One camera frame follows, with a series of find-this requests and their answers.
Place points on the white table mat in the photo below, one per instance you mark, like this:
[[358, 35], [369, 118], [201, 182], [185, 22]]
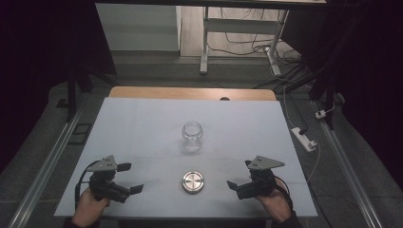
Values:
[[196, 158]]

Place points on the dark curtain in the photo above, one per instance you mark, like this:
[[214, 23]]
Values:
[[44, 63], [374, 63]]

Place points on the round silver metal lid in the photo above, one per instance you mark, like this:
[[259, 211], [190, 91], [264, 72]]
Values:
[[193, 182]]

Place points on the metal floor rail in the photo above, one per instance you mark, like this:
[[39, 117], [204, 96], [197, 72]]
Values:
[[348, 171], [47, 164]]

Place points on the wooden table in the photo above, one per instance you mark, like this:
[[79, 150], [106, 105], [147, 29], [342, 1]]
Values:
[[177, 93]]

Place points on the small white adapter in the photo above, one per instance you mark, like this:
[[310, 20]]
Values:
[[320, 114]]

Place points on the black metal stand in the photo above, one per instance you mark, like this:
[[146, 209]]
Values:
[[72, 95], [329, 85]]

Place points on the clear glass jar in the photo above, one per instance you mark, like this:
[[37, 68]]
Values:
[[192, 139]]

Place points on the person's right hand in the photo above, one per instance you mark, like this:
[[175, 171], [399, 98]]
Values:
[[275, 202]]

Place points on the person's left hand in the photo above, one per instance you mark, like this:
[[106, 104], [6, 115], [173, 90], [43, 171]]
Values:
[[88, 209]]

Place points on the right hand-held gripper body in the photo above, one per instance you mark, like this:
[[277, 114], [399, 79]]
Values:
[[259, 185]]

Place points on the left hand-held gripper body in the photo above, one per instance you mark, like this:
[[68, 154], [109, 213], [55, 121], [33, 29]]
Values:
[[106, 186]]

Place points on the white desk frame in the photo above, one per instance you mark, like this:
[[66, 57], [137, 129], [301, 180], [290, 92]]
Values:
[[240, 25]]

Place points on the white power strip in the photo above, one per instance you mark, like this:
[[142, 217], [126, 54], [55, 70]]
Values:
[[303, 138]]

